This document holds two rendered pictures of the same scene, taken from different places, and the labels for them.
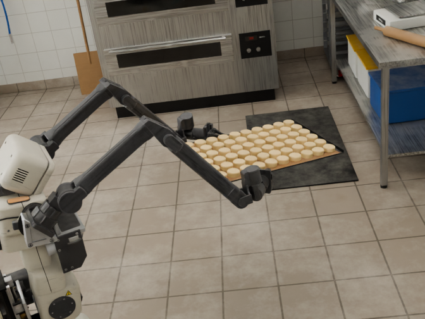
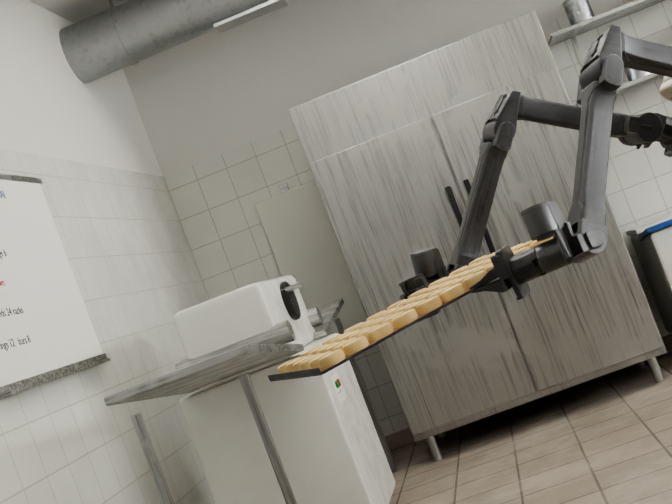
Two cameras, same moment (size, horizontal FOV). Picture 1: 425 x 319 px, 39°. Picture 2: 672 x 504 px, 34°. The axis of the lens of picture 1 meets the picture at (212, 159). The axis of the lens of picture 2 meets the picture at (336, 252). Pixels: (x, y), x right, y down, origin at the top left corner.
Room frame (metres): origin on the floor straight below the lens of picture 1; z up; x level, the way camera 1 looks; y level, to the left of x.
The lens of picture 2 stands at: (4.57, -0.17, 1.07)
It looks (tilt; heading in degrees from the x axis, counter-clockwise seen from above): 2 degrees up; 183
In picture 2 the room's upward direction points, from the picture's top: 21 degrees counter-clockwise
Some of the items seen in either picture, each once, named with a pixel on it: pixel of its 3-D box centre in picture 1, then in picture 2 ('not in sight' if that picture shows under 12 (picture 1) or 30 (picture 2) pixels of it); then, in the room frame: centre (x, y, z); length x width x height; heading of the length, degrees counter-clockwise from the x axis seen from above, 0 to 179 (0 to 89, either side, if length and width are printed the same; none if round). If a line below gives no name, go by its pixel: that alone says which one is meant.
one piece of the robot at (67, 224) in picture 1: (59, 229); not in sight; (1.92, 0.62, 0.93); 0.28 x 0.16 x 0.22; 22
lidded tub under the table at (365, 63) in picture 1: (390, 71); not in sight; (4.30, -1.46, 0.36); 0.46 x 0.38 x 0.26; 86
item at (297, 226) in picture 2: not in sight; (311, 259); (-2.13, -0.74, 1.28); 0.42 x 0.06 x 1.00; 86
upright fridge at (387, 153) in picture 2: not in sight; (478, 240); (-1.60, 0.23, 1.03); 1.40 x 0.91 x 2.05; 86
